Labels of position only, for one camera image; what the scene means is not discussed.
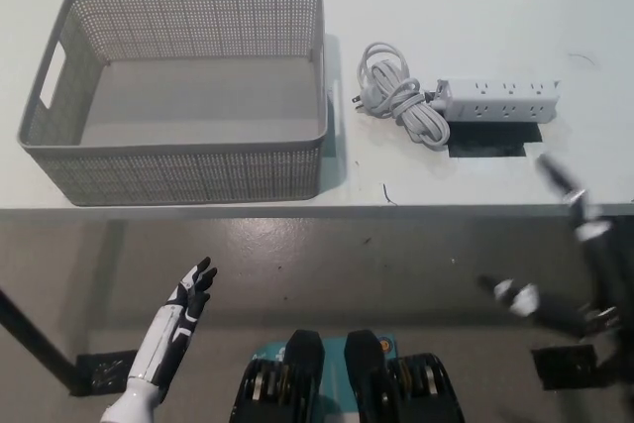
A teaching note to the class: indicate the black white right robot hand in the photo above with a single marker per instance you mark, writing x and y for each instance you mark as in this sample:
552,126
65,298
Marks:
602,289

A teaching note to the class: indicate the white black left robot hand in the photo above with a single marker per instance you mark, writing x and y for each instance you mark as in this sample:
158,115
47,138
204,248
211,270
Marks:
166,334

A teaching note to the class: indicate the black table leg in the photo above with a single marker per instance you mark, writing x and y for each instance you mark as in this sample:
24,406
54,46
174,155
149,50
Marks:
616,361
39,339

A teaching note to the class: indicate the black teal robot body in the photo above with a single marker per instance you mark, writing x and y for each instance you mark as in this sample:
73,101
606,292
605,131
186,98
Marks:
307,373

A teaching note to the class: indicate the grey perforated plastic basket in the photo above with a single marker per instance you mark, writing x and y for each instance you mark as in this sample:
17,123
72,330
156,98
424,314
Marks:
198,170

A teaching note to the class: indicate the large black tape patch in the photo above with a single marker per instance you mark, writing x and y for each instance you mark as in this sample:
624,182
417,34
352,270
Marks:
495,143

